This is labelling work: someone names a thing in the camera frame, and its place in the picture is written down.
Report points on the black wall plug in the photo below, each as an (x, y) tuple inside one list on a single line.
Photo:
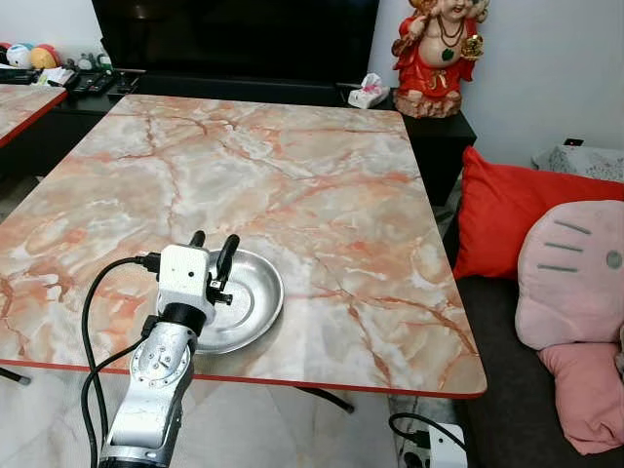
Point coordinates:
[(573, 142)]

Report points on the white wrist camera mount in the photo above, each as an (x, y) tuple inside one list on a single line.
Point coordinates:
[(183, 278), (448, 448)]

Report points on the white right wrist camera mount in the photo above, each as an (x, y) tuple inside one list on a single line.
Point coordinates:
[(448, 448)]

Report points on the dark grey sofa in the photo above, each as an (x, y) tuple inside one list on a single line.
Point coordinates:
[(502, 390)]

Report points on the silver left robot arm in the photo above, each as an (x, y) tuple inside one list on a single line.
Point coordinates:
[(156, 380)]

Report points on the white tissue pack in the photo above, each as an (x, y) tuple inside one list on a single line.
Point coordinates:
[(368, 93)]

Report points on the black remote control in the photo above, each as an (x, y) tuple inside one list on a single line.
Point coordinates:
[(93, 83)]

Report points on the red laughing buddha statue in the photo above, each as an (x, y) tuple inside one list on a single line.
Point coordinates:
[(439, 68)]

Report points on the black flat screen television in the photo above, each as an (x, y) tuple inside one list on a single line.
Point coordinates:
[(234, 39)]

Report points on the pink cat face cushion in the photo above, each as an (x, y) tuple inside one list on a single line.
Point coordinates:
[(575, 283)]

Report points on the grey patterned cloth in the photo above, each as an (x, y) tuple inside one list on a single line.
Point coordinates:
[(585, 161)]

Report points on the orange egg shaped figure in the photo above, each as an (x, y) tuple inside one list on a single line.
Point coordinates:
[(45, 57)]

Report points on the shallow stainless steel plate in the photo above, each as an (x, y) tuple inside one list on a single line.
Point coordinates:
[(252, 302)]

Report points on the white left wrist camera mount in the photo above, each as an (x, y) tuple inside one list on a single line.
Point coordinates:
[(183, 278)]

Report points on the red cushion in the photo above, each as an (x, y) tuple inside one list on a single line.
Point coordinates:
[(502, 210)]

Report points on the plain pink pillow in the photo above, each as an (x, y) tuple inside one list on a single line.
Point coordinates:
[(590, 395)]

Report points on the white egg shaped figure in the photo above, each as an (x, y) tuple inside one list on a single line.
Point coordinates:
[(18, 57)]

